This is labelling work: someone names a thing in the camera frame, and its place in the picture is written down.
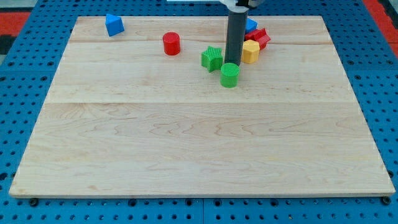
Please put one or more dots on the yellow hexagon block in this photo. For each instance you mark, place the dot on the yellow hexagon block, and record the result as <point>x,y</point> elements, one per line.
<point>250,52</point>

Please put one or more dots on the red star block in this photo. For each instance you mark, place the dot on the red star block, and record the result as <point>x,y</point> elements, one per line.
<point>260,36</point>

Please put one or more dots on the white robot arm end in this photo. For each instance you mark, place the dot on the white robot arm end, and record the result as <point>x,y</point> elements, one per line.
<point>241,6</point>

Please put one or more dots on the green star block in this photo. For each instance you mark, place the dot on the green star block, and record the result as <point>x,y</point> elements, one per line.
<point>212,58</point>

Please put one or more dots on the green cylinder block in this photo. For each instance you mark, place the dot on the green cylinder block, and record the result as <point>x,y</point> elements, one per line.
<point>229,75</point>

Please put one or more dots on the light wooden board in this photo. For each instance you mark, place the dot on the light wooden board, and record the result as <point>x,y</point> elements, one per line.
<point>122,119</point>

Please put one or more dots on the red cylinder block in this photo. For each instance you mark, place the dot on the red cylinder block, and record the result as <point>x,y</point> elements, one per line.
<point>171,42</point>

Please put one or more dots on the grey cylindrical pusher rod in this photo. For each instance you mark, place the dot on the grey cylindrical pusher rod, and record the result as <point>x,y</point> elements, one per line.
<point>235,37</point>

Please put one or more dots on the blue cube block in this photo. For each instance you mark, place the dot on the blue cube block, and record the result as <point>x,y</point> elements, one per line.
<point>251,25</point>

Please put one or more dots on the blue triangular block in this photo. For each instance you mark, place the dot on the blue triangular block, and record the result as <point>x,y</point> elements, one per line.
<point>114,25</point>

